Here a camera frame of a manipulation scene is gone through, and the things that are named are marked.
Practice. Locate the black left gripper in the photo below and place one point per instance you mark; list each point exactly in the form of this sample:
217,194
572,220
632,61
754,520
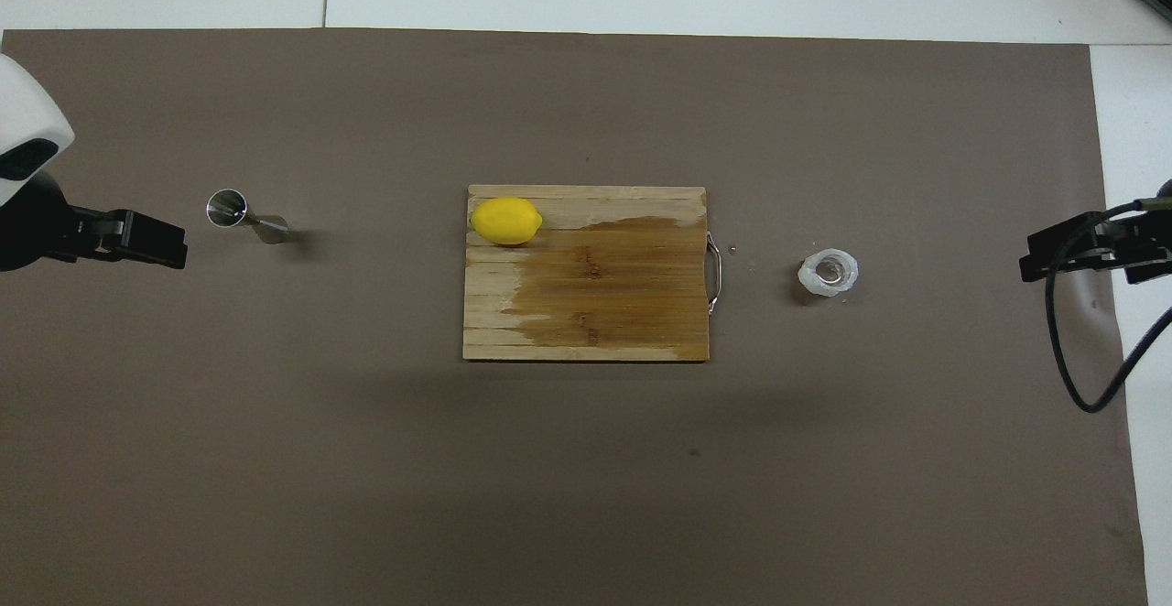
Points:
32,221

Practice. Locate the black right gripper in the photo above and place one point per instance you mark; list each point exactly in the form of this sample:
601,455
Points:
1166,196

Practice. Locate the steel double jigger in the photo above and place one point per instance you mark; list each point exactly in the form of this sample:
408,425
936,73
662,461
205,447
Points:
226,208

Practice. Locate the small clear frosted cup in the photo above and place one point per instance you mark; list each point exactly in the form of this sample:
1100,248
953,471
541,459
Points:
829,272

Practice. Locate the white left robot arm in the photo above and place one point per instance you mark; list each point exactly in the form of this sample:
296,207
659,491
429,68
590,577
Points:
32,102

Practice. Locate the brown paper table mat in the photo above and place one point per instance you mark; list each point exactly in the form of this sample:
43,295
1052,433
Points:
366,450

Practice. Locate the yellow lemon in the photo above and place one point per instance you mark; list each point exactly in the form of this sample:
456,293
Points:
505,221

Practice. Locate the wooden cutting board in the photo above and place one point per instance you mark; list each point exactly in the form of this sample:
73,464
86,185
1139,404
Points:
595,295

